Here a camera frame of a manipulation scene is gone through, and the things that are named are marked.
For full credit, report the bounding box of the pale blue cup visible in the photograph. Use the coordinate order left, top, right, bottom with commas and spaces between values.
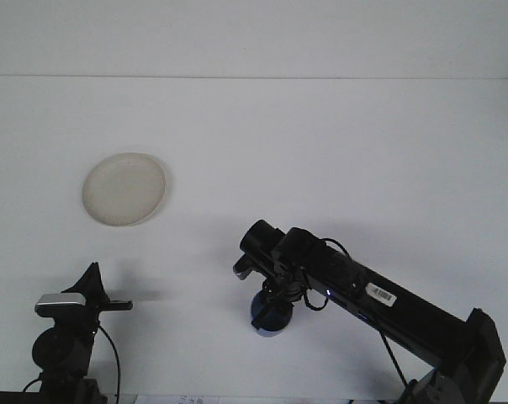
249, 290, 296, 339

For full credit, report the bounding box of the pale round plate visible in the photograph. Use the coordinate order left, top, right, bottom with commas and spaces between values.
81, 151, 167, 228

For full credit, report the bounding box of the black base board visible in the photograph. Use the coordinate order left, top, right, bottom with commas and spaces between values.
0, 390, 40, 404

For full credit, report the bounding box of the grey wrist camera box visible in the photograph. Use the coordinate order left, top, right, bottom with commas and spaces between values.
233, 257, 256, 281
34, 293, 89, 318

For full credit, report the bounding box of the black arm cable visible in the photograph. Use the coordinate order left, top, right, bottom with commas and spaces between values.
302, 237, 410, 388
94, 322, 123, 399

